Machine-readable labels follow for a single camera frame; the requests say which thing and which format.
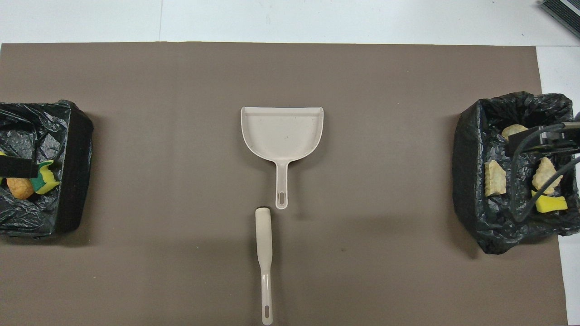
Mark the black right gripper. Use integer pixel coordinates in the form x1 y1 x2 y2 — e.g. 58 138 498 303
506 121 580 157

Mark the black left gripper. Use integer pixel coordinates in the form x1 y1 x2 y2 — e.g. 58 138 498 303
0 156 39 180

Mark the brown nugget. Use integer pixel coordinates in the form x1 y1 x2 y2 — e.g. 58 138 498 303
6 177 35 200

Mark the notched yellow sponge piece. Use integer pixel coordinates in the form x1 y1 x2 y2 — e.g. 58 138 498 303
30 159 61 196

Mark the pale bread chunk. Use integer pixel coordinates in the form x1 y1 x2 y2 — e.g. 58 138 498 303
532 157 564 195
501 124 530 140

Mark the striped orange croissant piece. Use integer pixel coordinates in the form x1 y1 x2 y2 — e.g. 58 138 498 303
485 159 508 197

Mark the beige hand brush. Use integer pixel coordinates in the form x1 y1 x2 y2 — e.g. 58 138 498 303
255 207 275 326

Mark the beige plastic dustpan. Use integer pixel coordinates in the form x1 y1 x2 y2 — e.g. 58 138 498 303
240 106 324 211

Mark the black bag-lined bin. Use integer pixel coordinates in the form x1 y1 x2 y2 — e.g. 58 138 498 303
0 100 94 239
452 91 580 255

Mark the dark grey ribbed object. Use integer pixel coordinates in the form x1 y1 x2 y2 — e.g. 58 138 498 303
540 0 580 39

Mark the brown table mat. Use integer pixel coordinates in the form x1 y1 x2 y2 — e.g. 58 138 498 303
0 42 569 326

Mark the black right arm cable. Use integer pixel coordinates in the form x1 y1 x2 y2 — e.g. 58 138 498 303
509 124 580 223

